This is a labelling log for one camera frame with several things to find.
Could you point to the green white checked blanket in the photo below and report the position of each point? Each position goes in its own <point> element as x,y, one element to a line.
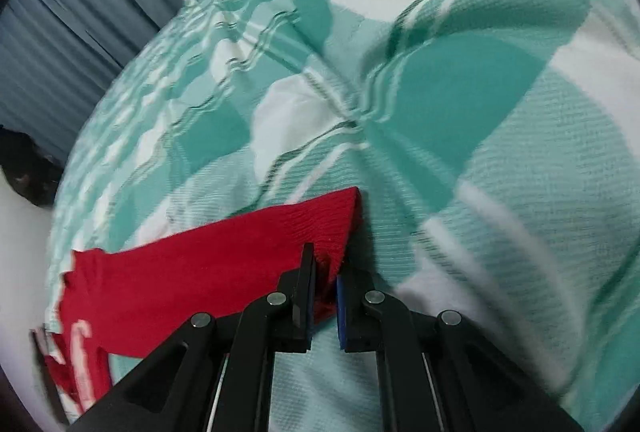
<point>450,111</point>

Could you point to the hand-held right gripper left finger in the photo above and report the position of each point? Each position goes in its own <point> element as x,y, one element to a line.
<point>311,297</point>

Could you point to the blue pleated curtain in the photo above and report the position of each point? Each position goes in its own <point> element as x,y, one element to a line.
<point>75,36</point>

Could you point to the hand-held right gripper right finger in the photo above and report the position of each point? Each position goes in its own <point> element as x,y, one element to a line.
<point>342,312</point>

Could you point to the red knit garment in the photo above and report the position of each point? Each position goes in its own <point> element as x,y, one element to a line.
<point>200,262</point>

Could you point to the black cloth bundle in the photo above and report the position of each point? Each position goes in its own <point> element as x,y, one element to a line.
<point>27,166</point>

